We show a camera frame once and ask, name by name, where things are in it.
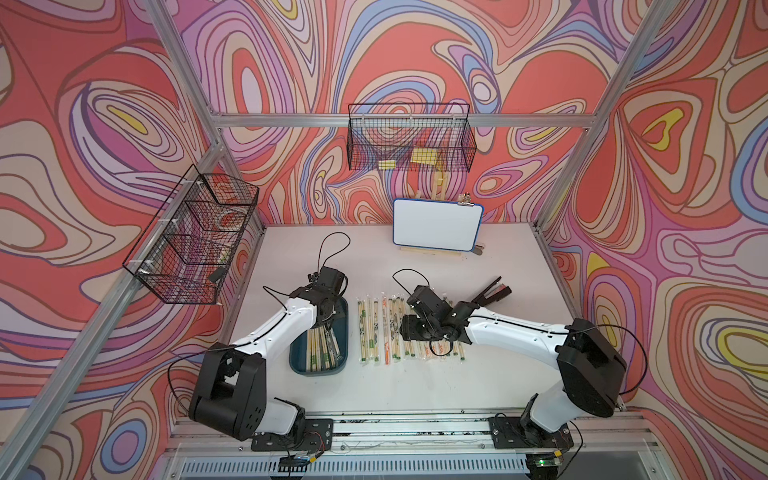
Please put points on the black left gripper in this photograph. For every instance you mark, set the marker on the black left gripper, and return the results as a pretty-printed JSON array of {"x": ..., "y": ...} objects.
[{"x": 338, "y": 310}]

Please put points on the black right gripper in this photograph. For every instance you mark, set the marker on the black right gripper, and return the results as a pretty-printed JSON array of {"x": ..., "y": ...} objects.
[{"x": 408, "y": 326}]

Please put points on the panda chopsticks pair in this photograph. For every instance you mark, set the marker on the panda chopsticks pair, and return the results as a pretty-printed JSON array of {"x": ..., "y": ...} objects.
[{"x": 362, "y": 330}]

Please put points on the green band chopsticks pair eleventh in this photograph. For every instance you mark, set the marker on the green band chopsticks pair eleventh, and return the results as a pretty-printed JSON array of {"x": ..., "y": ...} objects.
[{"x": 368, "y": 330}]

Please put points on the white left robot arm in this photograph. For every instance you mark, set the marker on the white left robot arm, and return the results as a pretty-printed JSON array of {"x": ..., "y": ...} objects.
[{"x": 231, "y": 392}]

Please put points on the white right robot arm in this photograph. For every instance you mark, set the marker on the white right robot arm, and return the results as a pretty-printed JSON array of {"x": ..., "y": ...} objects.
[{"x": 591, "y": 370}]

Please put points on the teal plastic storage box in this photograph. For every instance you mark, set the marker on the teal plastic storage box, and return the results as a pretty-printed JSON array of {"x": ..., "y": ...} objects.
[{"x": 323, "y": 350}]

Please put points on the black stapler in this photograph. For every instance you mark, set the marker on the black stapler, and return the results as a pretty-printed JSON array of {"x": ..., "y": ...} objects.
[{"x": 494, "y": 292}]

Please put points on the small white whiteboard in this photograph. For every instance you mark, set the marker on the small white whiteboard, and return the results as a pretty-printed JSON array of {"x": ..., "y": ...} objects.
[{"x": 437, "y": 225}]

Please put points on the wooden whiteboard stand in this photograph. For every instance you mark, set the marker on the wooden whiteboard stand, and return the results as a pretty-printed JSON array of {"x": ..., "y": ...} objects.
[{"x": 441, "y": 186}]

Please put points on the black wire basket left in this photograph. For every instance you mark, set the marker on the black wire basket left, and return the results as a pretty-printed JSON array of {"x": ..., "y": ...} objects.
[{"x": 185, "y": 255}]

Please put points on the black wire basket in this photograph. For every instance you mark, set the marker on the black wire basket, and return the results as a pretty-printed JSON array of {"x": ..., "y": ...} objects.
[
  {"x": 410, "y": 136},
  {"x": 185, "y": 255}
]

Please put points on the black wire basket back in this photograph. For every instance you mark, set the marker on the black wire basket back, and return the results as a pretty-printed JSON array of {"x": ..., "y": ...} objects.
[{"x": 410, "y": 136}]

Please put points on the aluminium frame post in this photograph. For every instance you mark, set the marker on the aluminium frame post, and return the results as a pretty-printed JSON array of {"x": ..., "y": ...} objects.
[{"x": 217, "y": 155}]

